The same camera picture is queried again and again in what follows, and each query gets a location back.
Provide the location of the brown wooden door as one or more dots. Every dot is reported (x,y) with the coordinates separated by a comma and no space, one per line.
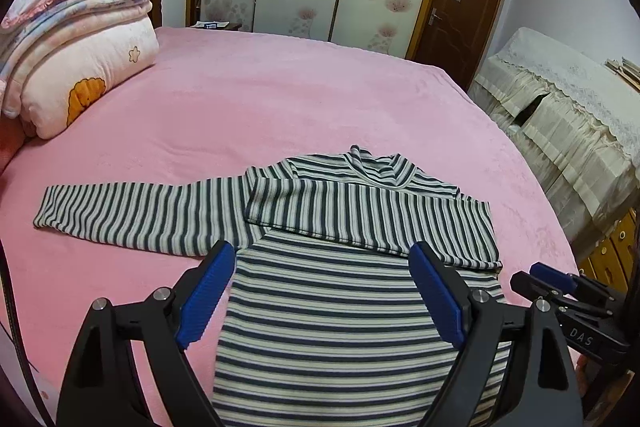
(462,7)

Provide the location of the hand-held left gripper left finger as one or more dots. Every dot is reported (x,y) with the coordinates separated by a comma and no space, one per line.
(207,292)

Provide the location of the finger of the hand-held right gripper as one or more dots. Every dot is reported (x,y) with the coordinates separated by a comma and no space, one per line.
(532,285)
(552,273)

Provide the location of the pink bed blanket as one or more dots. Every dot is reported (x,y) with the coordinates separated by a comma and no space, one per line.
(280,97)

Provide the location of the dark wooden nightstand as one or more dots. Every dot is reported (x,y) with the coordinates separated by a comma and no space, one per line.
(220,26)

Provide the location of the dark wooden headboard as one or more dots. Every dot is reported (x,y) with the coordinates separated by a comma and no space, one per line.
(156,4)

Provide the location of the pastel striped folded blanket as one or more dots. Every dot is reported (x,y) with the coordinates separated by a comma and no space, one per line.
(75,14)

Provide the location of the stack of books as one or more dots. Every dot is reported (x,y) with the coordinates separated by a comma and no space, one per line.
(625,69)

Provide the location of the cream lace covered furniture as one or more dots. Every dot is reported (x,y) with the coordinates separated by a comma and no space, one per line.
(565,117)

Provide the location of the striped knit sweater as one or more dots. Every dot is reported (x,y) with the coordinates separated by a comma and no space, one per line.
(330,307)

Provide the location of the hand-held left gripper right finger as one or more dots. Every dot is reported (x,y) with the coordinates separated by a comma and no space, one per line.
(437,294)

